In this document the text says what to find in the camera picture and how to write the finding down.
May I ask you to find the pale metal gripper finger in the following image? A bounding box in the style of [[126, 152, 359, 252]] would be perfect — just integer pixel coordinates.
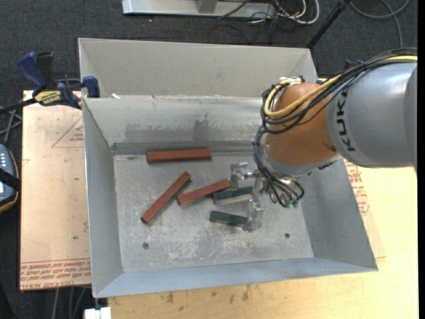
[[229, 161, 250, 190], [244, 197, 266, 233]]

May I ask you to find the dark green flat block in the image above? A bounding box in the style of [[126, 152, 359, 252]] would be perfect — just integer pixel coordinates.
[[211, 185, 254, 207], [209, 210, 250, 227]]

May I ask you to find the red-brown flat block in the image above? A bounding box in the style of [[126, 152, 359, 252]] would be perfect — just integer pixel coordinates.
[[146, 148, 213, 164], [176, 178, 231, 208], [140, 170, 193, 226]]

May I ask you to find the grey metal bin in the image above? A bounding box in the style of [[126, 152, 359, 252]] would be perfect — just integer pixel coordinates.
[[78, 37, 379, 299]]

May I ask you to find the brown cardboard board red print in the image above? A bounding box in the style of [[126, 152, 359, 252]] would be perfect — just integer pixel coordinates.
[[19, 90, 388, 292]]

